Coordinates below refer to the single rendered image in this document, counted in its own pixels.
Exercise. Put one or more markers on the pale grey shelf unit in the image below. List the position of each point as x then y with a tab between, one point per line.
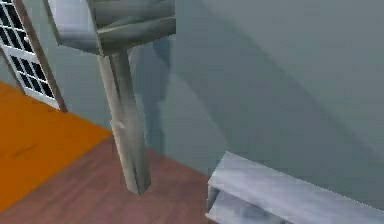
266	190

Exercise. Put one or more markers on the white framed window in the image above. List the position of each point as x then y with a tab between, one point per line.
25	56

